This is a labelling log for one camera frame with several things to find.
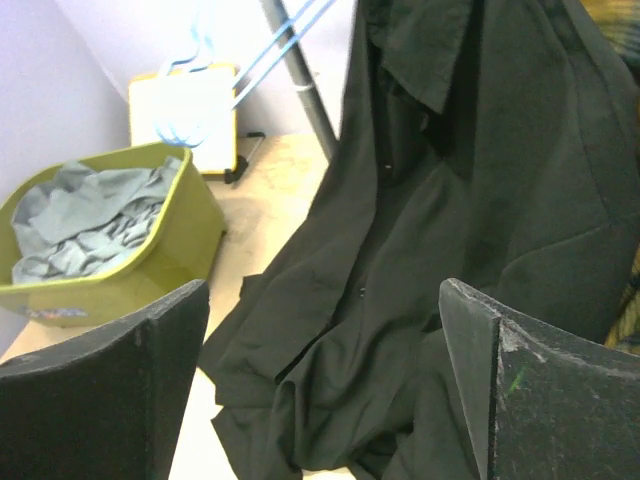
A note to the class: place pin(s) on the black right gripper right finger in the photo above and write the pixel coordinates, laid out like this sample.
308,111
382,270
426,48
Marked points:
539,402

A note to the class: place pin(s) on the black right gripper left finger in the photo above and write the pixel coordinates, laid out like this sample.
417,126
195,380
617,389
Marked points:
109,403

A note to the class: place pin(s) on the grey button shirt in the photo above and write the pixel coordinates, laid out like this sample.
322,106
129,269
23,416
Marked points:
84,222

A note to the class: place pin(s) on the light blue wire hanger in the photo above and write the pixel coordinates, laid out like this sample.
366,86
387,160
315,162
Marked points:
189,101
199,60

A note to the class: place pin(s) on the black shirt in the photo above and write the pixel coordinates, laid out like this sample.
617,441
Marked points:
495,142

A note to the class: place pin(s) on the yellow plaid shirt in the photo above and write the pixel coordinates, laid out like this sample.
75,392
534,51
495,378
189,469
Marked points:
618,21

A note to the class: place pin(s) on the yellow framed whiteboard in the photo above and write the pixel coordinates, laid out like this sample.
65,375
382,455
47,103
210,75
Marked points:
189,100

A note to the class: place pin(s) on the grey metal clothes rack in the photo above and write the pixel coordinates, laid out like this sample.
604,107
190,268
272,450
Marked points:
288,32

